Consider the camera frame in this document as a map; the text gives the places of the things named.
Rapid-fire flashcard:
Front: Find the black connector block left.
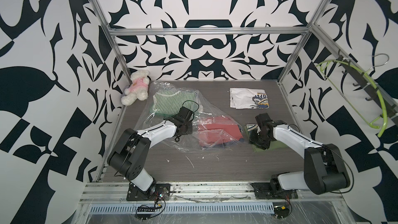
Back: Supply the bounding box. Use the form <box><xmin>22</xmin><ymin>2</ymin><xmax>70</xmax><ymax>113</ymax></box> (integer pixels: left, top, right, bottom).
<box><xmin>135</xmin><ymin>205</ymin><xmax>156</xmax><ymax>220</ymax></box>

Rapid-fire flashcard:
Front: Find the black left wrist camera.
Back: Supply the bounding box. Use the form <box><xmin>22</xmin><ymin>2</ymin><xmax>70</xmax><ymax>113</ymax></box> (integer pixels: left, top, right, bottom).
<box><xmin>177</xmin><ymin>106</ymin><xmax>194</xmax><ymax>122</ymax></box>

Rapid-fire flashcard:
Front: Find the aluminium frame back crossbar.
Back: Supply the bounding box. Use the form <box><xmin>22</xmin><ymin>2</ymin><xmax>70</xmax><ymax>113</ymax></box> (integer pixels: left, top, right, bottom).
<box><xmin>108</xmin><ymin>27</ymin><xmax>309</xmax><ymax>36</ymax></box>

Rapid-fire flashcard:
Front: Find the red t-shirt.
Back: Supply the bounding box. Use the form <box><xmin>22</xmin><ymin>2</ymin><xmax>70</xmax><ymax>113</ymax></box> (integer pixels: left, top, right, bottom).
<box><xmin>193</xmin><ymin>116</ymin><xmax>244</xmax><ymax>148</ymax></box>

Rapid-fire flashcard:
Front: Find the white slotted cable duct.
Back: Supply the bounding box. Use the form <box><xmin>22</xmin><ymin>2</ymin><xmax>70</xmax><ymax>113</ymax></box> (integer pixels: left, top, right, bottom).
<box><xmin>90</xmin><ymin>202</ymin><xmax>274</xmax><ymax>214</ymax></box>

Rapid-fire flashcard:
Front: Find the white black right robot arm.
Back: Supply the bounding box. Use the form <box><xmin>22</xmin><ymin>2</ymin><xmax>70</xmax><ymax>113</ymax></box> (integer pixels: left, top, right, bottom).
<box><xmin>249</xmin><ymin>121</ymin><xmax>353</xmax><ymax>195</ymax></box>

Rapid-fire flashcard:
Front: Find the black wall hook rack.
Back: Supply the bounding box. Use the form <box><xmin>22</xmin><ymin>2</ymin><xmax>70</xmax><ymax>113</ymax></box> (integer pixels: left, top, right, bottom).
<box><xmin>335</xmin><ymin>49</ymin><xmax>398</xmax><ymax>121</ymax></box>

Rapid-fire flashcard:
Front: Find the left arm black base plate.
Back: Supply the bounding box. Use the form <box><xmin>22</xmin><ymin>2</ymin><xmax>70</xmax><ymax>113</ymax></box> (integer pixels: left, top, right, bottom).
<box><xmin>126</xmin><ymin>183</ymin><xmax>171</xmax><ymax>202</ymax></box>

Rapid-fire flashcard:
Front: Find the green white striped garment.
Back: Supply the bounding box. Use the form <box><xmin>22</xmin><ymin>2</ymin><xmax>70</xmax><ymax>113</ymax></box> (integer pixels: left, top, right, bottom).
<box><xmin>150</xmin><ymin>89</ymin><xmax>198</xmax><ymax>116</ymax></box>

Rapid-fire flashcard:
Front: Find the aluminium frame rail front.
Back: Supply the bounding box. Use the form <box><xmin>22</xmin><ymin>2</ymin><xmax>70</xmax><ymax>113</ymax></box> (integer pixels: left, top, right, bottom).
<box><xmin>79</xmin><ymin>181</ymin><xmax>343</xmax><ymax>204</ymax></box>

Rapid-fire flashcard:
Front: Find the black connector block right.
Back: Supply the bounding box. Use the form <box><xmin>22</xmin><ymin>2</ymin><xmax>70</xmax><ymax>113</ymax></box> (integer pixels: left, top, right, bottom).
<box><xmin>273</xmin><ymin>206</ymin><xmax>291</xmax><ymax>220</ymax></box>

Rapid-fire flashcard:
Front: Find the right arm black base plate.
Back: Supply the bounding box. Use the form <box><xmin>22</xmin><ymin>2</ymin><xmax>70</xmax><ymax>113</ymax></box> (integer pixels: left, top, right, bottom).
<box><xmin>251</xmin><ymin>183</ymin><xmax>298</xmax><ymax>200</ymax></box>

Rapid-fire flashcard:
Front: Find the green wire clothes hanger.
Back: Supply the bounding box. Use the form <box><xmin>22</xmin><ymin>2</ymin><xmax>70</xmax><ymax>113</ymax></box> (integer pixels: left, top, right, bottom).
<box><xmin>316</xmin><ymin>56</ymin><xmax>395</xmax><ymax>138</ymax></box>

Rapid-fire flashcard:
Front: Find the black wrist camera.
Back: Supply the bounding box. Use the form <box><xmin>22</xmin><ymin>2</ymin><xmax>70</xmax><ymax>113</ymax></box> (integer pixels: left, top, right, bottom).
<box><xmin>255</xmin><ymin>113</ymin><xmax>273</xmax><ymax>130</ymax></box>
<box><xmin>177</xmin><ymin>106</ymin><xmax>194</xmax><ymax>122</ymax></box>

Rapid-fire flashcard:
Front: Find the white teddy bear pink shirt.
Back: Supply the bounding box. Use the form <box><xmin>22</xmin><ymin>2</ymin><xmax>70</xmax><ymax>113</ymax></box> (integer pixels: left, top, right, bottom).
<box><xmin>121</xmin><ymin>69</ymin><xmax>150</xmax><ymax>106</ymax></box>

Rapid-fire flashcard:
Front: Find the clear plastic vacuum bag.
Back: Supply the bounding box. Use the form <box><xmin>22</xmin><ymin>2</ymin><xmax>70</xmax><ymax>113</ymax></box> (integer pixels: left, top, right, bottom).
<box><xmin>135</xmin><ymin>82</ymin><xmax>244</xmax><ymax>152</ymax></box>

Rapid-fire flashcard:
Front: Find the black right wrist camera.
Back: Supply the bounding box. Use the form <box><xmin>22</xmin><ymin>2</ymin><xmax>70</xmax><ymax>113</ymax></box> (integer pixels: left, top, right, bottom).
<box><xmin>255</xmin><ymin>113</ymin><xmax>273</xmax><ymax>130</ymax></box>

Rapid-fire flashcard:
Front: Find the green printed t-shirt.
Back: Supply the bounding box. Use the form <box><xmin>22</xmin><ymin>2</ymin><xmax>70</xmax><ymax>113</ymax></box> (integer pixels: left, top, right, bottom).
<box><xmin>245</xmin><ymin>123</ymin><xmax>288</xmax><ymax>152</ymax></box>

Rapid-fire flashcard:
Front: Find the black connector block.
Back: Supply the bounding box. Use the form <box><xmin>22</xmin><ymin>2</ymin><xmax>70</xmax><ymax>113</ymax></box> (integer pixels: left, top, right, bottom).
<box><xmin>273</xmin><ymin>206</ymin><xmax>291</xmax><ymax>220</ymax></box>
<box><xmin>135</xmin><ymin>205</ymin><xmax>156</xmax><ymax>220</ymax></box>

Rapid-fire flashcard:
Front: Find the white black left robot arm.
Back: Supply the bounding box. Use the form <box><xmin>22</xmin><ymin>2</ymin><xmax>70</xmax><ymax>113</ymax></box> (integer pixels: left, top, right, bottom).
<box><xmin>107</xmin><ymin>114</ymin><xmax>193</xmax><ymax>195</ymax></box>

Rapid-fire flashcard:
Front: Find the white printed tank top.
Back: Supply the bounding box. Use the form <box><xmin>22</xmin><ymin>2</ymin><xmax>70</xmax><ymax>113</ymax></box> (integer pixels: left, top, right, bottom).
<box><xmin>230</xmin><ymin>88</ymin><xmax>269</xmax><ymax>110</ymax></box>

